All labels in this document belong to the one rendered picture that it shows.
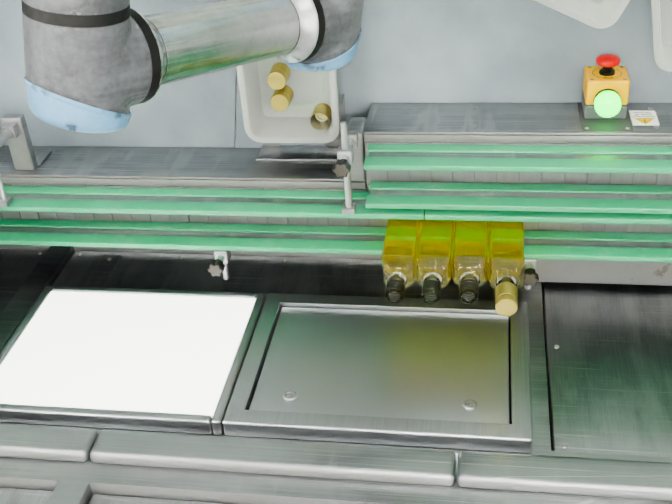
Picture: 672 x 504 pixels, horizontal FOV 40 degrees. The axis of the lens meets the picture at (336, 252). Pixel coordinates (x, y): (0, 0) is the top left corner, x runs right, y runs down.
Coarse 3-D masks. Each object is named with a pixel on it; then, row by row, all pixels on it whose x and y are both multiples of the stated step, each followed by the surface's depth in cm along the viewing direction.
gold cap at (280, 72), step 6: (276, 66) 167; (282, 66) 167; (288, 66) 168; (270, 72) 165; (276, 72) 164; (282, 72) 165; (288, 72) 167; (270, 78) 165; (276, 78) 165; (282, 78) 165; (270, 84) 166; (276, 84) 166; (282, 84) 166
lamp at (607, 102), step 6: (606, 90) 156; (612, 90) 155; (600, 96) 155; (606, 96) 154; (612, 96) 154; (618, 96) 155; (594, 102) 156; (600, 102) 155; (606, 102) 154; (612, 102) 154; (618, 102) 154; (600, 108) 155; (606, 108) 155; (612, 108) 155; (618, 108) 155; (600, 114) 156; (606, 114) 156; (612, 114) 156
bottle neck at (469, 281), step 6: (462, 276) 148; (468, 276) 147; (474, 276) 147; (462, 282) 147; (468, 282) 146; (474, 282) 146; (462, 288) 145; (468, 288) 144; (474, 288) 145; (462, 294) 145; (468, 294) 147; (474, 294) 144; (462, 300) 145; (468, 300) 146; (474, 300) 145
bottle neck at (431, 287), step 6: (426, 276) 149; (432, 276) 148; (438, 276) 149; (426, 282) 147; (432, 282) 147; (438, 282) 147; (426, 288) 146; (432, 288) 146; (438, 288) 146; (426, 294) 148; (432, 294) 148; (438, 294) 145; (426, 300) 147; (432, 300) 147; (438, 300) 146
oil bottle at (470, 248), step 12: (456, 228) 157; (468, 228) 156; (480, 228) 156; (456, 240) 154; (468, 240) 153; (480, 240) 153; (456, 252) 150; (468, 252) 150; (480, 252) 150; (456, 264) 149; (468, 264) 148; (480, 264) 148; (456, 276) 150; (480, 276) 149
